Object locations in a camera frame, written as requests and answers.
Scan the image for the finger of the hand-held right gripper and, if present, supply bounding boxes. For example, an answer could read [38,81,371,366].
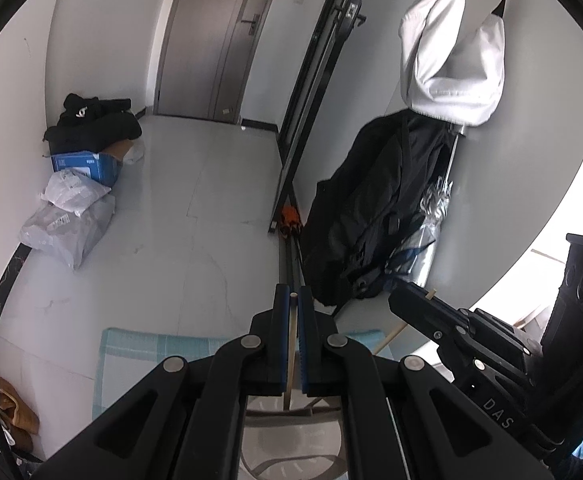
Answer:
[405,282,487,333]
[388,287,475,378]

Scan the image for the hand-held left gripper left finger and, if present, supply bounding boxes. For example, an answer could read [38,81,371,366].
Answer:
[31,284,290,480]

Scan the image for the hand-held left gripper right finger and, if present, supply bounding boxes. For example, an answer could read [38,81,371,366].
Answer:
[300,286,555,480]

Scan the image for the wooden chopstick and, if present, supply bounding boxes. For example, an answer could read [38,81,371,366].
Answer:
[282,292,299,411]
[373,287,438,355]

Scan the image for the white utensil holder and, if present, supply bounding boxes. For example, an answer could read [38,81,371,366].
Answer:
[241,395,345,480]

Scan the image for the silver blue umbrella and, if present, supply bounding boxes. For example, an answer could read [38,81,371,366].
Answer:
[386,132,468,291]

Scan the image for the black jacket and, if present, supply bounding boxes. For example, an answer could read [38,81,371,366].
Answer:
[301,110,462,309]

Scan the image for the orange black object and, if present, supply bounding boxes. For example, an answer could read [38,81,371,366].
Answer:
[278,203,303,239]

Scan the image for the teal checked tablecloth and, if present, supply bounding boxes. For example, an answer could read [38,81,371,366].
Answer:
[92,327,388,480]

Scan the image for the white hanging cloth bag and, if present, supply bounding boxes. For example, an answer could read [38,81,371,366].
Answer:
[399,0,516,128]

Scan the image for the small white plastic bag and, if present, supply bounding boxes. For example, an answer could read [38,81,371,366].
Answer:
[122,139,146,165]

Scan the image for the grey parcel bag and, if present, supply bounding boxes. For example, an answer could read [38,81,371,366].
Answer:
[19,194,117,270]

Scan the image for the brown cardboard piece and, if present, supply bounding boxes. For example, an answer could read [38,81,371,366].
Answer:
[102,140,135,162]

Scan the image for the white crumpled parcel bag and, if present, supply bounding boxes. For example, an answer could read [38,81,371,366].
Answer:
[41,168,112,217]

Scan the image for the blue cardboard box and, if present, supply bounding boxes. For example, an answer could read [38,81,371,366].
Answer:
[51,150,124,187]

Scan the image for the brown shoes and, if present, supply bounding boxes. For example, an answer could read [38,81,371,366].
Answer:
[0,374,40,435]

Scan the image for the black clothing pile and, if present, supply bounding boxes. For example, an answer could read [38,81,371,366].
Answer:
[44,92,143,157]

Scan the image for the grey door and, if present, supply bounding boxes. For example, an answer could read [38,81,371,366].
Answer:
[154,0,289,123]

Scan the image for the black sliding door frame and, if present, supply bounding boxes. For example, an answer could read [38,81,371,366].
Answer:
[268,0,378,234]

